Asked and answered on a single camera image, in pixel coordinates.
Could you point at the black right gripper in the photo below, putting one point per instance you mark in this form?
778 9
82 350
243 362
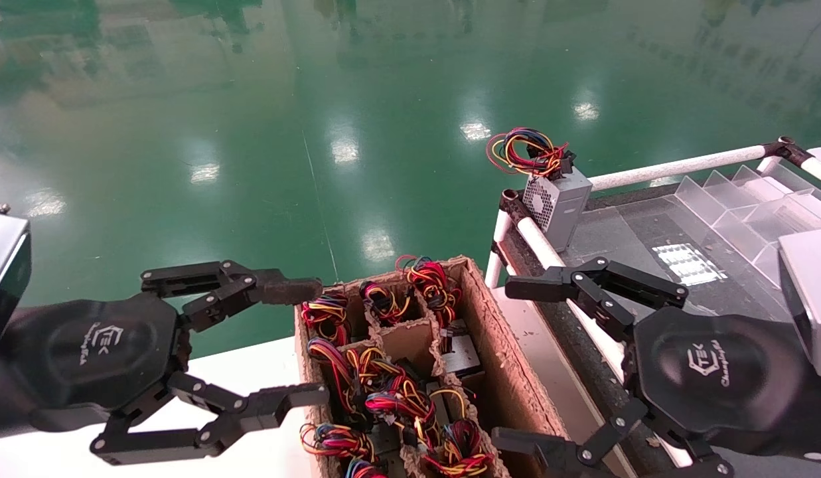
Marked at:
715 378

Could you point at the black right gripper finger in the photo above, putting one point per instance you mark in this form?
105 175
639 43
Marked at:
536 287

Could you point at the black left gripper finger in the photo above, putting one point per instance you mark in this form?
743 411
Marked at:
291 400
287 290

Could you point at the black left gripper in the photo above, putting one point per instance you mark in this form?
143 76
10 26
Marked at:
85 352

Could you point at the grey power supply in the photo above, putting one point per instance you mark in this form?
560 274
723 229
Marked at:
431 279
566 206

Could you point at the brown cardboard divider box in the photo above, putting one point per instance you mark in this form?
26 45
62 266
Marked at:
510 378

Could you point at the grey power supply, mesh side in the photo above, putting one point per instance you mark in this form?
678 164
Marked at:
566 206

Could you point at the black pipe connector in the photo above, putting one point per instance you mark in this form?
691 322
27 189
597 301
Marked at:
513 202
785 151

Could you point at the clear acrylic divider organizer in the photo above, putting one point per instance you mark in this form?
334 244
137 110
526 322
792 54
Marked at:
722 199

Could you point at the long white frame pipe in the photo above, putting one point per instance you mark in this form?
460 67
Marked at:
539 242

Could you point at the short white frame pipe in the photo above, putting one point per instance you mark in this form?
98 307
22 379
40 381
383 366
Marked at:
500 232

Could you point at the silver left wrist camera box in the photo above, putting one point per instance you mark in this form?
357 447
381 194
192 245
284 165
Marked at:
2 279

